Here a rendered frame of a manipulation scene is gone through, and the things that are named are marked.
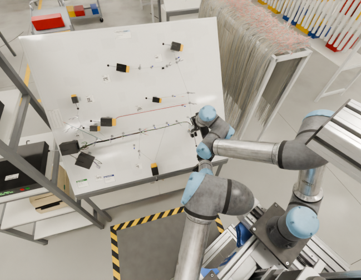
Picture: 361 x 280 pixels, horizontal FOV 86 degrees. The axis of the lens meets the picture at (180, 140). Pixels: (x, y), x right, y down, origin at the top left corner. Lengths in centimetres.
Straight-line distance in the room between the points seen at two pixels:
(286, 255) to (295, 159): 62
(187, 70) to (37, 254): 222
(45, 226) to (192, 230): 185
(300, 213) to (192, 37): 117
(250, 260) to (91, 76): 137
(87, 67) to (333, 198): 286
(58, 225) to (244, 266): 171
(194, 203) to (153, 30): 110
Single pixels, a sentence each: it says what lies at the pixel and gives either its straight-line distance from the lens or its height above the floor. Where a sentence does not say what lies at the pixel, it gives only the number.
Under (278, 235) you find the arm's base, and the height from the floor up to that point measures 123.
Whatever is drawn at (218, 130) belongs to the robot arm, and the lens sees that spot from 91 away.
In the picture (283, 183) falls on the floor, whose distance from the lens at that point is 277.
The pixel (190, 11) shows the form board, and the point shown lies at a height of 85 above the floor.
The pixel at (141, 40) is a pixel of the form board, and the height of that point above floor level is 161.
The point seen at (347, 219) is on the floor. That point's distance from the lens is 298.
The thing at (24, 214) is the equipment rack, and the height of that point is 66.
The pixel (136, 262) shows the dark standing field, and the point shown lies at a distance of 226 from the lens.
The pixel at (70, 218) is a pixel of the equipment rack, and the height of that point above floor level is 24.
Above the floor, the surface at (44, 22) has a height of 104.
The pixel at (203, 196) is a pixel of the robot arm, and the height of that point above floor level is 163.
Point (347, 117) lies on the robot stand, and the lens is 35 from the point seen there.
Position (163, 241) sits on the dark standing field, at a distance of 225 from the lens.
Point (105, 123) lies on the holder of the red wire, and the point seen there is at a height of 131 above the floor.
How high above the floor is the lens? 222
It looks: 53 degrees down
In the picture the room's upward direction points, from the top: 2 degrees clockwise
